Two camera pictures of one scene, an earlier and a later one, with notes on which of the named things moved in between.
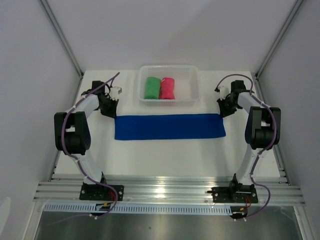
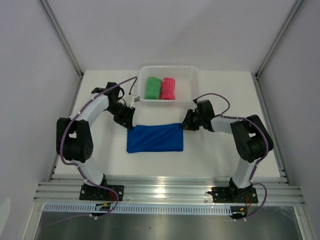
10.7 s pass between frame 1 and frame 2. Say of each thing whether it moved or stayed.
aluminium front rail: stayed
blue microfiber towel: moved
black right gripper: moved
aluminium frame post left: stayed
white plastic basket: stayed
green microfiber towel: stayed
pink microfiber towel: stayed
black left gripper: moved
